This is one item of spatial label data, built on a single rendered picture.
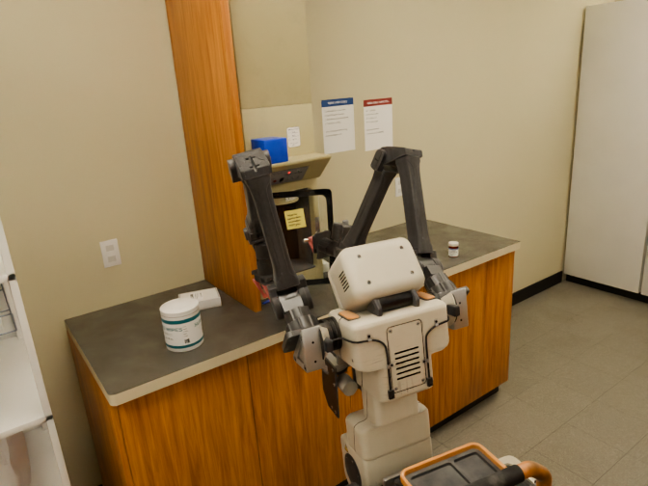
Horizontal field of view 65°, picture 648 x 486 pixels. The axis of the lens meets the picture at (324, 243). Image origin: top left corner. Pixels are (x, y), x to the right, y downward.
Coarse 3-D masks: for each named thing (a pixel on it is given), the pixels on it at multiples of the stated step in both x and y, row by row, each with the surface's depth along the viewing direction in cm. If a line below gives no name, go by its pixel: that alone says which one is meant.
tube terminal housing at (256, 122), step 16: (240, 112) 191; (256, 112) 194; (272, 112) 198; (288, 112) 202; (304, 112) 207; (256, 128) 196; (272, 128) 200; (304, 128) 208; (304, 144) 210; (272, 192) 206
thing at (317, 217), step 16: (288, 192) 200; (304, 192) 201; (320, 192) 201; (288, 208) 202; (304, 208) 202; (320, 208) 203; (320, 224) 205; (288, 240) 206; (304, 256) 209; (304, 272) 211; (320, 272) 211
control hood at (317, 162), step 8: (288, 160) 197; (296, 160) 196; (304, 160) 198; (312, 160) 200; (320, 160) 203; (328, 160) 206; (272, 168) 191; (280, 168) 193; (288, 168) 196; (312, 168) 206; (320, 168) 209; (304, 176) 208; (312, 176) 212
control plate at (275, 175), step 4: (296, 168) 199; (300, 168) 201; (304, 168) 202; (276, 172) 194; (280, 172) 196; (284, 172) 197; (292, 172) 200; (296, 172) 202; (300, 172) 203; (304, 172) 205; (272, 176) 196; (276, 176) 197; (280, 176) 199; (284, 176) 201; (288, 176) 202; (296, 176) 205; (300, 176) 207; (272, 180) 198; (284, 180) 203; (288, 180) 205; (292, 180) 206; (272, 184) 201
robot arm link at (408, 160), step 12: (396, 156) 158; (408, 156) 156; (420, 156) 159; (408, 168) 156; (408, 180) 156; (420, 180) 157; (408, 192) 156; (420, 192) 156; (408, 204) 156; (420, 204) 155; (408, 216) 156; (420, 216) 154; (408, 228) 156; (420, 228) 153; (408, 240) 155; (420, 240) 152; (420, 252) 151; (432, 252) 154; (420, 264) 149
